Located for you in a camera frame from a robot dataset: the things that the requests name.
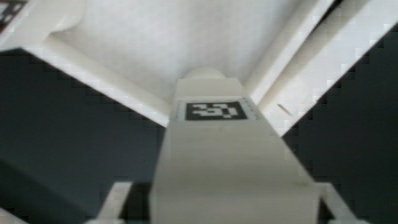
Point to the white front obstacle bar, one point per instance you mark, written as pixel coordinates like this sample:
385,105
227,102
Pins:
343,38

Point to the white desk top tray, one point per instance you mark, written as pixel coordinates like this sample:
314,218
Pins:
146,39

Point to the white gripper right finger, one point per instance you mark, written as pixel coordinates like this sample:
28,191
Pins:
343,216

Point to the white desk leg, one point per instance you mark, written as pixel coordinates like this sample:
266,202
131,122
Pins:
229,179
32,18

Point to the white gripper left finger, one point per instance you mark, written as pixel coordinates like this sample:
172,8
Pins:
112,207

